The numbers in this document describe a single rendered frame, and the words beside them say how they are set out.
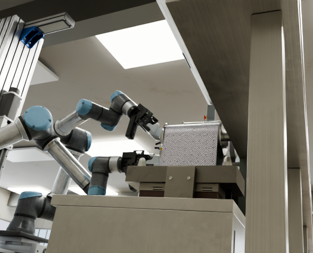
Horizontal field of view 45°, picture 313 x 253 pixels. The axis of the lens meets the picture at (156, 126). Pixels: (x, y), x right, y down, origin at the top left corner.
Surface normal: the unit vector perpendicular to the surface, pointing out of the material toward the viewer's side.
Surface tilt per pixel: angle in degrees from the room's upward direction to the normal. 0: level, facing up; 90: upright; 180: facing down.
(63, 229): 90
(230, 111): 180
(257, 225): 90
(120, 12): 180
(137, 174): 90
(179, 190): 90
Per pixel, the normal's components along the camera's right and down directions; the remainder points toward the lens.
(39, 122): 0.31, -0.46
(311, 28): -0.13, 0.90
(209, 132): -0.36, -0.43
